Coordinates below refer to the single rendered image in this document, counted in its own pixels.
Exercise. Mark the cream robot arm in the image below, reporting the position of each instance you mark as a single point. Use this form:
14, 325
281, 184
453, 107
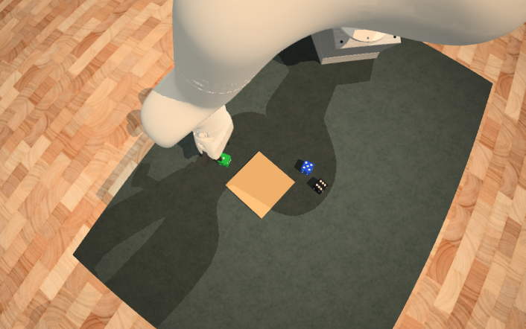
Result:
221, 45

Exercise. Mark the green die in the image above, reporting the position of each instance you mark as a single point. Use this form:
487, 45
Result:
226, 159

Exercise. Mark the orange flat mat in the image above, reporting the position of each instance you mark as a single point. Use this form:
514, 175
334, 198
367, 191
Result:
260, 184

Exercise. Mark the blue die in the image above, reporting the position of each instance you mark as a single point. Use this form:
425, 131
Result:
306, 167

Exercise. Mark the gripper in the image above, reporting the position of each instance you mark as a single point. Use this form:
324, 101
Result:
214, 146

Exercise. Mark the black die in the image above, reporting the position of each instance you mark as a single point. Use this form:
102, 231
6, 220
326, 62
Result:
320, 186

